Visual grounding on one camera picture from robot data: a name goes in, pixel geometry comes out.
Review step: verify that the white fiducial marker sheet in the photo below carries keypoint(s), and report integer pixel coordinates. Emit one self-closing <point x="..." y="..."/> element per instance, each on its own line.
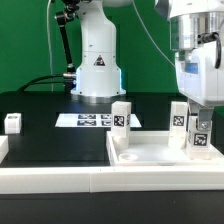
<point x="83" y="120"/>

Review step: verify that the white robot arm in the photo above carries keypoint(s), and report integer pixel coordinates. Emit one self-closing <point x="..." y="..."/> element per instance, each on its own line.
<point x="196" y="36"/>

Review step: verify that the white square table top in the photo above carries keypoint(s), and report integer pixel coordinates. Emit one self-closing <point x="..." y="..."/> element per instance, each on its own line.
<point x="150" y="148"/>

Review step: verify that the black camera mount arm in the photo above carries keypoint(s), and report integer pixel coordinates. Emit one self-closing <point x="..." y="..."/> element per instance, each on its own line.
<point x="62" y="18"/>

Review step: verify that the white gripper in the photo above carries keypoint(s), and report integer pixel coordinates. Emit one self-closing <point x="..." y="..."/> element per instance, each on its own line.
<point x="199" y="80"/>

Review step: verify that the white U-shaped workspace fence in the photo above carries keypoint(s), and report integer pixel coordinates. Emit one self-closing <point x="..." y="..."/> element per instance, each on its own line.
<point x="110" y="179"/>

